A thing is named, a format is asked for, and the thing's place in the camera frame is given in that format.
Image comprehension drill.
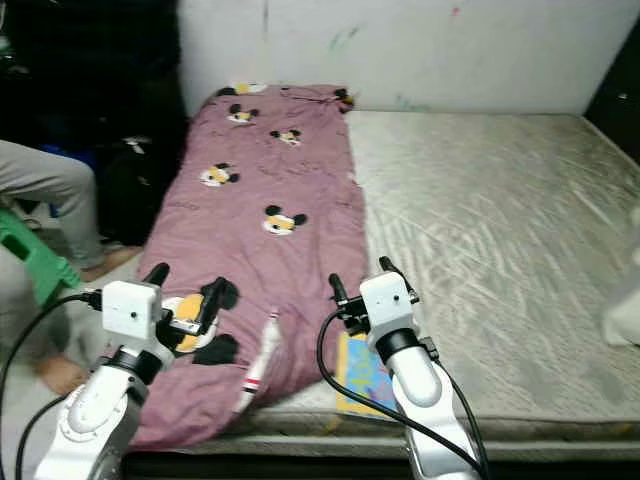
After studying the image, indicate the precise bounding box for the dark tufted headboard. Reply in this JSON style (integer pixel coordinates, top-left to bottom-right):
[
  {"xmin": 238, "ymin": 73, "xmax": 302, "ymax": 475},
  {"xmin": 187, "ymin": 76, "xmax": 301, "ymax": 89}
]
[{"xmin": 584, "ymin": 48, "xmax": 640, "ymax": 169}]

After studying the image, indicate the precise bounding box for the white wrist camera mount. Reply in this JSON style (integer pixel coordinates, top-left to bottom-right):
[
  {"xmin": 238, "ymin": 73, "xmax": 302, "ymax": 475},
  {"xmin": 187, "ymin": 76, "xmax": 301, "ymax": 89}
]
[
  {"xmin": 102, "ymin": 280, "xmax": 173, "ymax": 353},
  {"xmin": 358, "ymin": 270, "xmax": 419, "ymax": 336}
]

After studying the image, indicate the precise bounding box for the white quilted mattress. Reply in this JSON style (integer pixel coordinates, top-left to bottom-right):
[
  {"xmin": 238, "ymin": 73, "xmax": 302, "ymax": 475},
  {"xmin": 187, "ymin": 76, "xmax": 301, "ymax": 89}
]
[{"xmin": 160, "ymin": 108, "xmax": 640, "ymax": 446}]

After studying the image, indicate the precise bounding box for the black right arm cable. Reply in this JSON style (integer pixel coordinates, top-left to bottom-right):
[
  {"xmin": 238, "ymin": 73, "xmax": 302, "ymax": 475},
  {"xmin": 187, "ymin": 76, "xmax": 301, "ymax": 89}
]
[{"xmin": 315, "ymin": 305, "xmax": 493, "ymax": 479}]

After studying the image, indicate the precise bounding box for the dark bed frame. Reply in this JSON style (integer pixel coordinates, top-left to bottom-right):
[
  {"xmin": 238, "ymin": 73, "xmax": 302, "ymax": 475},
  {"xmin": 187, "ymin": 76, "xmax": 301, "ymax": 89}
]
[{"xmin": 120, "ymin": 440, "xmax": 640, "ymax": 480}]

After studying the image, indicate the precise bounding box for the black bag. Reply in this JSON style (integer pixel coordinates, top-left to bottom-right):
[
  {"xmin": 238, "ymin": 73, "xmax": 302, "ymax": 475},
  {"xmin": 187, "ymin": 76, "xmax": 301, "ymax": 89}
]
[{"xmin": 95, "ymin": 132, "xmax": 173, "ymax": 248}]

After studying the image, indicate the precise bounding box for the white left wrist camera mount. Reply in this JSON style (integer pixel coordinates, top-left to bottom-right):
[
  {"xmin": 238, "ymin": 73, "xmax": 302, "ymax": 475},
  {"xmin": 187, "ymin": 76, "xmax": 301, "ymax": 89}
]
[{"xmin": 102, "ymin": 280, "xmax": 173, "ymax": 353}]

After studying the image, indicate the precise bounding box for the white pillow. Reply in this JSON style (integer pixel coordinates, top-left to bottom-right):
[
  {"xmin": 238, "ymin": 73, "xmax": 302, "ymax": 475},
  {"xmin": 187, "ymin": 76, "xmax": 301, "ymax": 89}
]
[{"xmin": 601, "ymin": 205, "xmax": 640, "ymax": 348}]

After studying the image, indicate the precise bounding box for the person in striped shirt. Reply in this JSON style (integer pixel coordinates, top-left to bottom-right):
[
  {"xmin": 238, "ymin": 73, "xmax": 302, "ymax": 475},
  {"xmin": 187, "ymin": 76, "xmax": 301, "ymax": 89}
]
[{"xmin": 0, "ymin": 139, "xmax": 133, "ymax": 398}]

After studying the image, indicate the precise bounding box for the colourful children's book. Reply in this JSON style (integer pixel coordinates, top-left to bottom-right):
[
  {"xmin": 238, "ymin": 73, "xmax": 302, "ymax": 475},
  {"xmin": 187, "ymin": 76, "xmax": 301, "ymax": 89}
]
[{"xmin": 334, "ymin": 330, "xmax": 403, "ymax": 421}]

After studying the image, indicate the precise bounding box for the purple cartoon mouse blanket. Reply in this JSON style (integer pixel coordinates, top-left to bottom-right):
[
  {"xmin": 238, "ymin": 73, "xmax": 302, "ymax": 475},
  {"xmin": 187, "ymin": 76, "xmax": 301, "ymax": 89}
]
[{"xmin": 122, "ymin": 84, "xmax": 371, "ymax": 453}]

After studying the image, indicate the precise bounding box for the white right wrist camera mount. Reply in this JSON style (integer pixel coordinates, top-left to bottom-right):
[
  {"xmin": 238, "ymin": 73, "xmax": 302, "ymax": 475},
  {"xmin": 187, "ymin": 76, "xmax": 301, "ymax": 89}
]
[{"xmin": 358, "ymin": 270, "xmax": 419, "ymax": 336}]

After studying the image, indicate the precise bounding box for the green plastic stool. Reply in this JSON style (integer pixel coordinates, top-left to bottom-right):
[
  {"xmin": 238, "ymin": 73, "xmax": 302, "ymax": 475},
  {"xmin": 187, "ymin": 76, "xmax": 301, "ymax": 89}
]
[{"xmin": 0, "ymin": 207, "xmax": 83, "ymax": 309}]

